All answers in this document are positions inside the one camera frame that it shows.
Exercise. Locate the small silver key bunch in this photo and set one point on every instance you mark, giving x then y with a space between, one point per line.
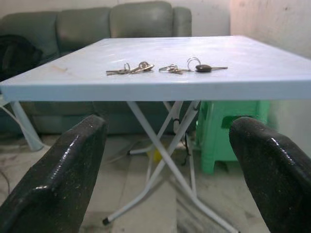
172 69

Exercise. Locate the yellow object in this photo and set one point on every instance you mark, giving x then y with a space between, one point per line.
157 155

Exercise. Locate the black bag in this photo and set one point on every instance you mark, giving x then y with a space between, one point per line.
17 55

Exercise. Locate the green plastic stool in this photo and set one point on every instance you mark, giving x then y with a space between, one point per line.
211 136

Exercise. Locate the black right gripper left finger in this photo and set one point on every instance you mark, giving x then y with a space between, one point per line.
60 174

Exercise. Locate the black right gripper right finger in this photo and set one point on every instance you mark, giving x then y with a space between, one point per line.
274 174

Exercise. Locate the light blue folding table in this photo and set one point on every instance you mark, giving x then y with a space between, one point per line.
150 85

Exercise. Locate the large silver key bunch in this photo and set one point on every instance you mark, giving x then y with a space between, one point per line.
136 69

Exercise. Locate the green leather sofa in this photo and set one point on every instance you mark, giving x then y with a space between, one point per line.
85 26

